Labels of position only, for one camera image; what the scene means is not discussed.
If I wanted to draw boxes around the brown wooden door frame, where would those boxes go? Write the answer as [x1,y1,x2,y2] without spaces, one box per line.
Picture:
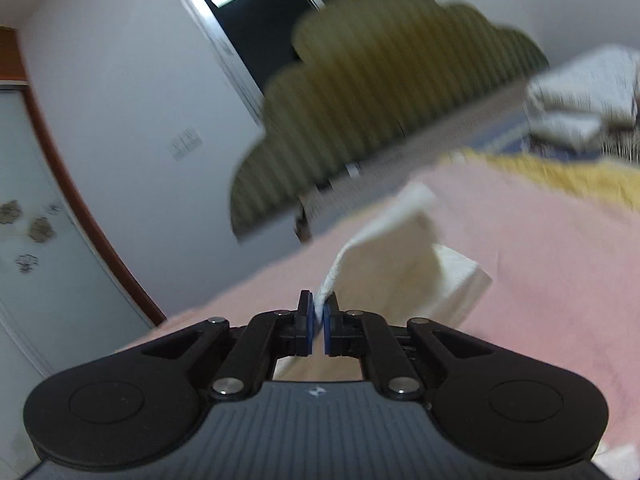
[1,26,166,326]

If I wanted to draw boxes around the white patterned pillow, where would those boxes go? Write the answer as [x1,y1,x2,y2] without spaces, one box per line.
[524,44,639,153]

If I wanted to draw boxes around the olive green headboard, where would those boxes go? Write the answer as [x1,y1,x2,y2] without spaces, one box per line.
[230,0,548,237]

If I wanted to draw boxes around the cream white pants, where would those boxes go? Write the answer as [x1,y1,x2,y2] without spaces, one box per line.
[273,181,494,382]

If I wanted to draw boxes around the white wall socket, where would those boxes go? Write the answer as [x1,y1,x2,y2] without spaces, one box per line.
[168,127,203,160]

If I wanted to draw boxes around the yellow bed sheet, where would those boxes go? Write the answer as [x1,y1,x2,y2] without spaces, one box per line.
[435,148,639,224]

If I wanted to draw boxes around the frosted glass wardrobe door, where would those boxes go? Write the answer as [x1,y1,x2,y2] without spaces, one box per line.
[1,90,151,375]

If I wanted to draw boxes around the pink bed blanket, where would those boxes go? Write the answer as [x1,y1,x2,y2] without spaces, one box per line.
[114,161,640,466]

